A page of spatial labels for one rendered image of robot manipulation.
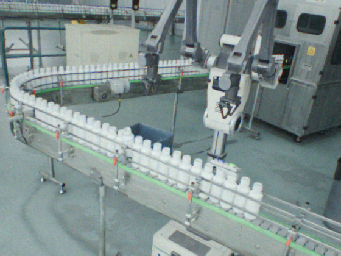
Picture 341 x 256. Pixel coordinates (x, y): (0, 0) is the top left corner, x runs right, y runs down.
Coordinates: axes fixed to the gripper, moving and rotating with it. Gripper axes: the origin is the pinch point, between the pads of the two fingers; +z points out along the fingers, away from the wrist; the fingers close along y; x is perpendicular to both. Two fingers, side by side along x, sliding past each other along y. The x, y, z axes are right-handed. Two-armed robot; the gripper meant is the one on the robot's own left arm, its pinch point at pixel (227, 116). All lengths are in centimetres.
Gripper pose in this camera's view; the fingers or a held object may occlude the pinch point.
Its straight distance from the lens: 159.3
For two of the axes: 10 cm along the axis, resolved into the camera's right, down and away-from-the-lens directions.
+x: -8.0, -3.4, 5.0
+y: 5.9, -3.1, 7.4
